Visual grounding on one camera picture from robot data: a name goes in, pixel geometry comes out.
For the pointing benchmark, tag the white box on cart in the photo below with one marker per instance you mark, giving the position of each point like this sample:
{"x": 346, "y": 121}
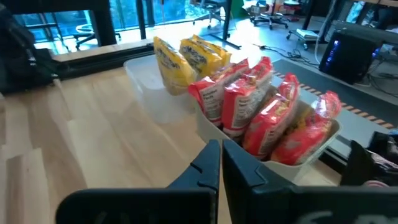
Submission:
{"x": 306, "y": 33}

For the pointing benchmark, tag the grey office chair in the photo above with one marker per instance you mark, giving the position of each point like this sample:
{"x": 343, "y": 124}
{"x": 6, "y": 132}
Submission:
{"x": 269, "y": 18}

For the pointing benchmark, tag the black standing desk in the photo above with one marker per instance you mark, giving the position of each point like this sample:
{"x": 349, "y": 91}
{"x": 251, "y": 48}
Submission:
{"x": 227, "y": 18}

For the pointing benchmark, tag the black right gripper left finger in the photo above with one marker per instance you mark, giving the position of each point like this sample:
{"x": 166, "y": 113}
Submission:
{"x": 140, "y": 207}

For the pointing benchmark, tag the red Maruchan noodle pack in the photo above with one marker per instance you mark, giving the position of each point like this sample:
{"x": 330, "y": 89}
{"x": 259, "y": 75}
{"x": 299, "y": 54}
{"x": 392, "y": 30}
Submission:
{"x": 270, "y": 124}
{"x": 245, "y": 102}
{"x": 306, "y": 140}
{"x": 211, "y": 93}

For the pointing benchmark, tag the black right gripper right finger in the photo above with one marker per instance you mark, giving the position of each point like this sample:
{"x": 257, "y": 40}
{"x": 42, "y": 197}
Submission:
{"x": 311, "y": 205}

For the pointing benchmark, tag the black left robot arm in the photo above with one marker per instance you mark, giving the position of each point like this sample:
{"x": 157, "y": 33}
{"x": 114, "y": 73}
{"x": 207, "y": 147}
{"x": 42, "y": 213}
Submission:
{"x": 21, "y": 62}

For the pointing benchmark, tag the black aluminium table frame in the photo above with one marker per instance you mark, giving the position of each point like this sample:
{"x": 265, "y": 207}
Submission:
{"x": 102, "y": 62}

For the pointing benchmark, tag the green bin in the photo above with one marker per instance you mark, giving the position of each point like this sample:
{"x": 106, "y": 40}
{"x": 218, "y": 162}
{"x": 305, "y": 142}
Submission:
{"x": 239, "y": 7}

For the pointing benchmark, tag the yellow Maruchan noodle pack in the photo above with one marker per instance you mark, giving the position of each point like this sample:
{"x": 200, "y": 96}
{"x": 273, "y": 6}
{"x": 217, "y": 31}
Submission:
{"x": 222, "y": 51}
{"x": 172, "y": 68}
{"x": 202, "y": 59}

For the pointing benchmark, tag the grey plastic bin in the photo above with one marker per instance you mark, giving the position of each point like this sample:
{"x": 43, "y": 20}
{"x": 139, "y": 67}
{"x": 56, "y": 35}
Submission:
{"x": 205, "y": 127}

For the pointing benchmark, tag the clear plastic bin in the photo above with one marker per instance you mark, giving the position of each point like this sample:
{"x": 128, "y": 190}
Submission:
{"x": 146, "y": 93}

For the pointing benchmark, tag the black computer tower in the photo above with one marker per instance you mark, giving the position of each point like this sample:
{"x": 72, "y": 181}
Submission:
{"x": 351, "y": 56}

